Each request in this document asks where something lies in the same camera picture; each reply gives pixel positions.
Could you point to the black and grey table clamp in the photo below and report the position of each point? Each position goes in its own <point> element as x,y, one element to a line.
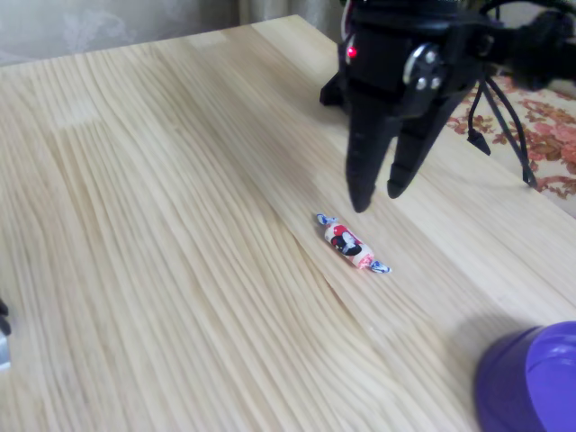
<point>3,351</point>

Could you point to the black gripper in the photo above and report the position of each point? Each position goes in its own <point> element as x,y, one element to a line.
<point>378,85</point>

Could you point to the purple plastic bowl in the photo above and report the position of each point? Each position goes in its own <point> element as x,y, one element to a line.
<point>508,382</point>

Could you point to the white lace curtain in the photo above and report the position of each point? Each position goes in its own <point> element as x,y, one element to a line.
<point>90,27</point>

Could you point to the floral patterned cloth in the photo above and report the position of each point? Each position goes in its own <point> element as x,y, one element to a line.
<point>546,130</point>

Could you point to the candy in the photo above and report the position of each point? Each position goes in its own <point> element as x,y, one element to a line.
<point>346,243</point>

